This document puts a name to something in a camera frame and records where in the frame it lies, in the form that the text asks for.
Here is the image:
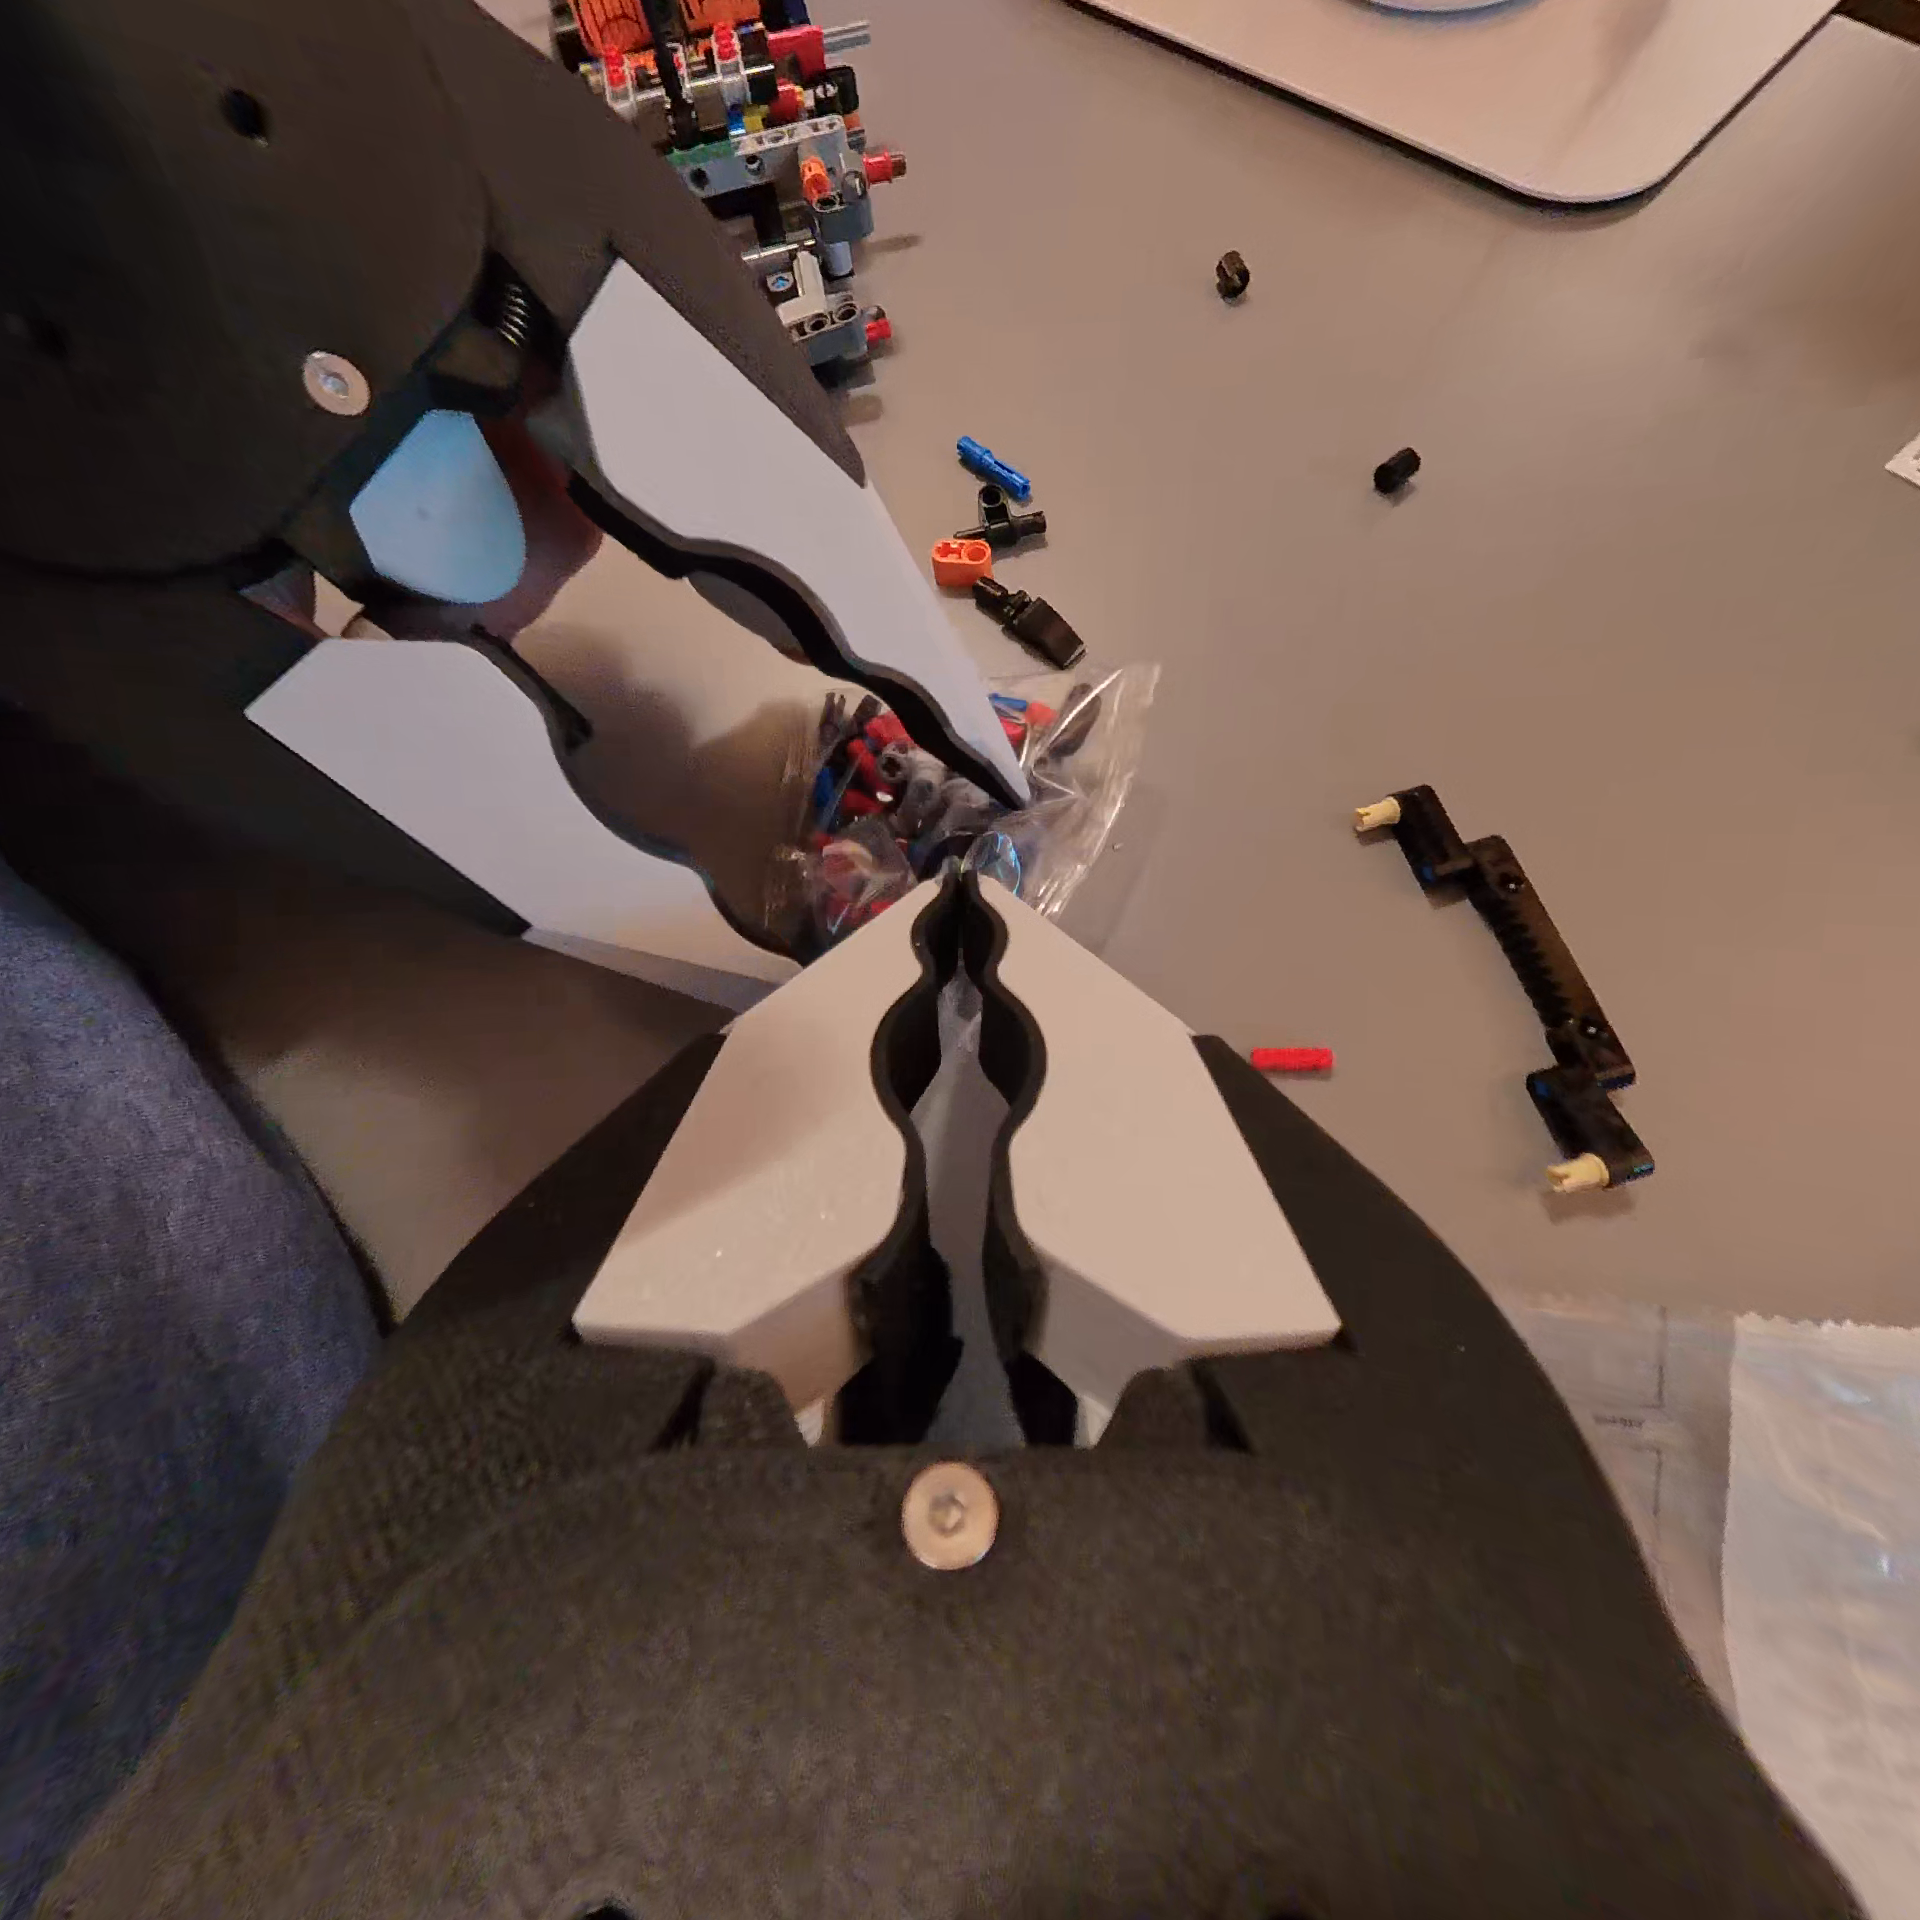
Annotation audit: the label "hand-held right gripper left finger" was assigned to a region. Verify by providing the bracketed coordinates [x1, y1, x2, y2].
[568, 873, 962, 1450]

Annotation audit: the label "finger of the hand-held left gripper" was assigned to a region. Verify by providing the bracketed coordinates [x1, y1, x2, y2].
[560, 257, 1037, 811]
[245, 626, 810, 977]

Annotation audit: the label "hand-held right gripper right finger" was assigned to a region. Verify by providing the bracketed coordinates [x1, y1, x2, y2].
[959, 871, 1341, 1450]

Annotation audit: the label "small clear bag lego pins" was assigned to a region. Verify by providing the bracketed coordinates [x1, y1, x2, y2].
[765, 662, 1162, 966]

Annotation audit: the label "large clear plastic bag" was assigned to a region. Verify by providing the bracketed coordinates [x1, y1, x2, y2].
[1498, 1289, 1920, 1920]

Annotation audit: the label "lego car chassis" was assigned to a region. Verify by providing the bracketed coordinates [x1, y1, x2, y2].
[546, 0, 912, 380]

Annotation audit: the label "black lego rack assembly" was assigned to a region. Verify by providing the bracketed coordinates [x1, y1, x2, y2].
[1351, 785, 1657, 1201]

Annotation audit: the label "white monitor stand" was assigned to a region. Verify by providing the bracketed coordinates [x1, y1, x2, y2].
[1072, 0, 1840, 207]

